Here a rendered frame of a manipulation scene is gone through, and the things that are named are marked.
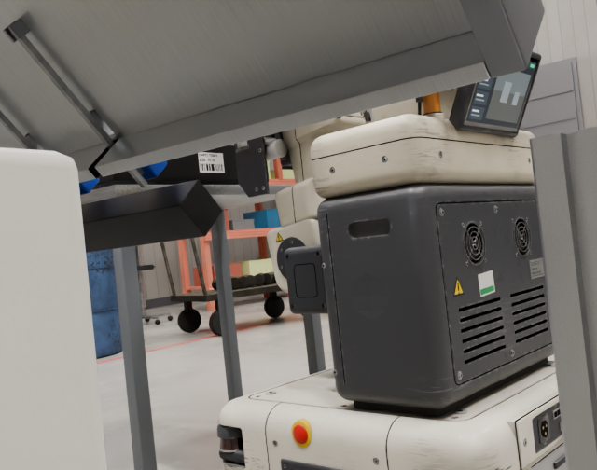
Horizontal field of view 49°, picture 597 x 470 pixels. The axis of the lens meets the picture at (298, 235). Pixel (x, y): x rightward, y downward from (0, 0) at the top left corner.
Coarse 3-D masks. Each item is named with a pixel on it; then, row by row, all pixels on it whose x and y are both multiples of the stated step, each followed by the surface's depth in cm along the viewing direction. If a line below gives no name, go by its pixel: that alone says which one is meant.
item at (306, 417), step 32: (288, 384) 155; (320, 384) 151; (512, 384) 132; (544, 384) 129; (224, 416) 143; (256, 416) 136; (288, 416) 131; (320, 416) 126; (352, 416) 122; (384, 416) 118; (416, 416) 116; (448, 416) 114; (480, 416) 112; (512, 416) 114; (224, 448) 143; (256, 448) 136; (288, 448) 129; (320, 448) 123; (352, 448) 118; (384, 448) 113; (416, 448) 109; (448, 448) 105; (480, 448) 104; (512, 448) 109
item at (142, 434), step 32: (96, 192) 165; (128, 192) 161; (224, 192) 184; (224, 224) 237; (128, 256) 160; (224, 256) 236; (128, 288) 159; (224, 288) 234; (128, 320) 158; (224, 320) 235; (320, 320) 209; (128, 352) 159; (224, 352) 236; (320, 352) 208; (128, 384) 160
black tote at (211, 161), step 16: (176, 160) 186; (192, 160) 190; (208, 160) 195; (224, 160) 199; (112, 176) 171; (128, 176) 174; (160, 176) 182; (176, 176) 186; (192, 176) 190; (208, 176) 194; (224, 176) 199
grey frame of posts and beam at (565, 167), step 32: (544, 160) 33; (576, 160) 33; (544, 192) 33; (576, 192) 33; (544, 224) 33; (576, 224) 33; (544, 256) 33; (576, 256) 33; (576, 288) 32; (576, 320) 32; (576, 352) 33; (576, 384) 33; (576, 416) 33; (576, 448) 33
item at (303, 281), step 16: (288, 256) 141; (304, 256) 138; (320, 256) 135; (288, 272) 141; (304, 272) 138; (320, 272) 135; (288, 288) 142; (304, 288) 138; (320, 288) 136; (304, 304) 139; (320, 304) 136
